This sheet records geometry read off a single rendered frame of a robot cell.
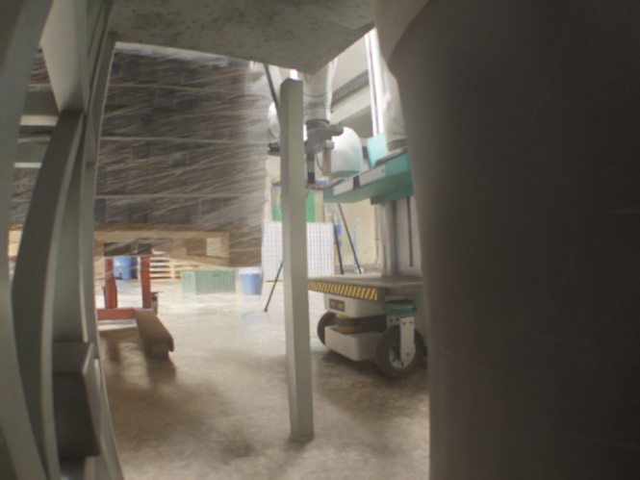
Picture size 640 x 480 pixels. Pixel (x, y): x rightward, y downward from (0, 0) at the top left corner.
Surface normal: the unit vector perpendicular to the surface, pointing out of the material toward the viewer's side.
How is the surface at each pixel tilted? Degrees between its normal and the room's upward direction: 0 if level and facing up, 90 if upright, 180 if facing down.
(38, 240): 51
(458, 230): 93
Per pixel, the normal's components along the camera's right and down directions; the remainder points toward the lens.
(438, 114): -0.99, 0.08
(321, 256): 0.52, -0.08
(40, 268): 0.39, -0.68
